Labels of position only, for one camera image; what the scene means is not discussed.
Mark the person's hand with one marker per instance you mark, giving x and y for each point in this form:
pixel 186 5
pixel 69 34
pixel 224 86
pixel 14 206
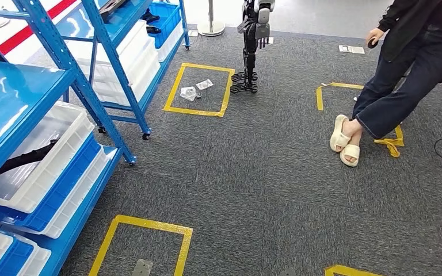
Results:
pixel 375 36

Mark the black curved part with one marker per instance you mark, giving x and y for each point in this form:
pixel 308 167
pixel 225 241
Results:
pixel 26 156
pixel 153 29

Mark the blue metal shelf rack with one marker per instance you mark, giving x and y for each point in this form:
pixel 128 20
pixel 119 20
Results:
pixel 15 95
pixel 118 68

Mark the black plastic panel part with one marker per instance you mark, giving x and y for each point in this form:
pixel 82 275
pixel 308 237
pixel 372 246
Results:
pixel 112 7

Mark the white floor paper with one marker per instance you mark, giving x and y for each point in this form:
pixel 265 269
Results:
pixel 351 49

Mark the person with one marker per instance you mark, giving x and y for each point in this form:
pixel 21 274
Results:
pixel 408 76

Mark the yellow floor tape square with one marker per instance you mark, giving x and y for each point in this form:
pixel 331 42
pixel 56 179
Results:
pixel 319 97
pixel 343 270

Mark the black humanoid robot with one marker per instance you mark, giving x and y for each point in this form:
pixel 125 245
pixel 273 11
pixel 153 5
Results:
pixel 249 45

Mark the clear flat plastic bag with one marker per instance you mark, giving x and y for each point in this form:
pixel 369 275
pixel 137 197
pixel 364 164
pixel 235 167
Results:
pixel 204 84

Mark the clear crumpled plastic scrap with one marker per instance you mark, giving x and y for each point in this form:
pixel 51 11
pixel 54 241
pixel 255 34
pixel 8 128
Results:
pixel 188 94

